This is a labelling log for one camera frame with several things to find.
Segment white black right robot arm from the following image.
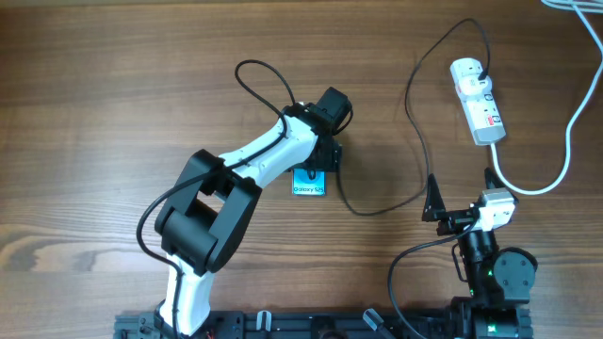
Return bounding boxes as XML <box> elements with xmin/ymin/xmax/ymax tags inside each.
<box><xmin>422</xmin><ymin>169</ymin><xmax>538</xmax><ymax>339</ymax></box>

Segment black charging cable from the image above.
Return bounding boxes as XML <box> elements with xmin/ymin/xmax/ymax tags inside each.
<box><xmin>305</xmin><ymin>17</ymin><xmax>492</xmax><ymax>218</ymax></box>

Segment white charger plug adapter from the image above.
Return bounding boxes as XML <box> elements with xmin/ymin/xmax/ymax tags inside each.
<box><xmin>456</xmin><ymin>74</ymin><xmax>493</xmax><ymax>101</ymax></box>

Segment cyan screen smartphone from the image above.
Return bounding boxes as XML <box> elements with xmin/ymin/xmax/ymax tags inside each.
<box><xmin>292</xmin><ymin>169</ymin><xmax>326</xmax><ymax>196</ymax></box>

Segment white power strip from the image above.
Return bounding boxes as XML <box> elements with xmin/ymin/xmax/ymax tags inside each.
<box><xmin>450</xmin><ymin>57</ymin><xmax>506</xmax><ymax>146</ymax></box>

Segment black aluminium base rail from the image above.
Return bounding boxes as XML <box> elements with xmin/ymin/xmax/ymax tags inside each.
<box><xmin>113</xmin><ymin>308</ymin><xmax>533</xmax><ymax>339</ymax></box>

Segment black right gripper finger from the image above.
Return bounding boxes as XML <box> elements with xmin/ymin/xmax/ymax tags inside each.
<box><xmin>422</xmin><ymin>173</ymin><xmax>447</xmax><ymax>222</ymax></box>
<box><xmin>484</xmin><ymin>168</ymin><xmax>504</xmax><ymax>189</ymax></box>

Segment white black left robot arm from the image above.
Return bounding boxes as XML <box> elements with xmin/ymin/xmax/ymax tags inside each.
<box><xmin>155</xmin><ymin>88</ymin><xmax>352</xmax><ymax>338</ymax></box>

